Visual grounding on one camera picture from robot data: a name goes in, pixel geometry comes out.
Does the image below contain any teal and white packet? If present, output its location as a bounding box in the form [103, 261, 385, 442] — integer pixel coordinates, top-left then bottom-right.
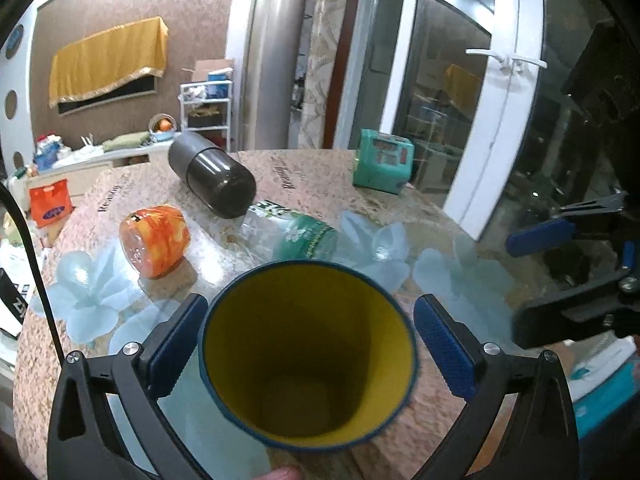
[569, 334, 640, 443]

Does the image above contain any cardboard box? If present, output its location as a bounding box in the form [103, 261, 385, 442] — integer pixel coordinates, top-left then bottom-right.
[181, 58, 235, 84]

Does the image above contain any person's left hand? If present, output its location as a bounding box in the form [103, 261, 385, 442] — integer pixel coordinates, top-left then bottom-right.
[260, 465, 304, 480]

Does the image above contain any white door handle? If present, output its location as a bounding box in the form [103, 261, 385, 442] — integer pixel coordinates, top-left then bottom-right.
[465, 48, 544, 73]

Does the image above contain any dark grey thermos flask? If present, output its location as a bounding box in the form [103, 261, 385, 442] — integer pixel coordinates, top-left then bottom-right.
[167, 130, 257, 220]

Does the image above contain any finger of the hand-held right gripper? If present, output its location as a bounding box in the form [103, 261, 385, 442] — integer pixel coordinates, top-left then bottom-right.
[510, 287, 623, 350]
[506, 189, 630, 259]

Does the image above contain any blue cup with yellow inside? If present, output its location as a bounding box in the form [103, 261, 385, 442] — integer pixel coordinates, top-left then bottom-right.
[199, 258, 419, 454]

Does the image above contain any yellow fringed cloth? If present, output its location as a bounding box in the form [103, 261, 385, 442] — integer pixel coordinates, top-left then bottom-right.
[48, 16, 170, 109]

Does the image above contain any white wire shelf rack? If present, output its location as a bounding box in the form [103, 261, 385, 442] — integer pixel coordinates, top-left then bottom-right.
[179, 79, 235, 154]

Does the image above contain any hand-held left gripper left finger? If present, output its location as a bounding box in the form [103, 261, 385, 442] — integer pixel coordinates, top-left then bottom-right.
[47, 292, 211, 480]

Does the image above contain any white glass door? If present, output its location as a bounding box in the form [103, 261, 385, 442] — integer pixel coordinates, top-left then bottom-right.
[379, 0, 547, 242]

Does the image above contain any green tissue pack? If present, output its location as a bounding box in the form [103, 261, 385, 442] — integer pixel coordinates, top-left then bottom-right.
[352, 128, 416, 196]

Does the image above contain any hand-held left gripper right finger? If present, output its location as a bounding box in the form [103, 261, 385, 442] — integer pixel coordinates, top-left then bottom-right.
[414, 294, 581, 480]

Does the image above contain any black box with white print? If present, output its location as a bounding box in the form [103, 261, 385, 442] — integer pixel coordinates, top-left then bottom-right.
[0, 267, 32, 337]

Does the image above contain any black television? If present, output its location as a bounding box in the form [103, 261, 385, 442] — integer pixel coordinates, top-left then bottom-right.
[56, 76, 160, 116]

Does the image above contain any orange patterned jar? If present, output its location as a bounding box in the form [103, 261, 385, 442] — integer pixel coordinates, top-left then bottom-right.
[119, 204, 193, 280]

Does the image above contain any folded green cloth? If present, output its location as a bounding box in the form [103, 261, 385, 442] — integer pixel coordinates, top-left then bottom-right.
[102, 131, 151, 152]

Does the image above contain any orange plastic bag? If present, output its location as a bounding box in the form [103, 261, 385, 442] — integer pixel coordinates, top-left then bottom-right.
[28, 178, 76, 229]

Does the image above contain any clear bottle with green label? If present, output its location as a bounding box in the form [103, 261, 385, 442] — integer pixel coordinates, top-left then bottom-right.
[240, 200, 342, 267]

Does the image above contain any black cable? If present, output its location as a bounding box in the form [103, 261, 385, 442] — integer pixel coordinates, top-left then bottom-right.
[0, 180, 67, 367]

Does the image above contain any tall grey air conditioner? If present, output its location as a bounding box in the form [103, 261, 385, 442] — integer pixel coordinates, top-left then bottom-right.
[244, 0, 322, 154]

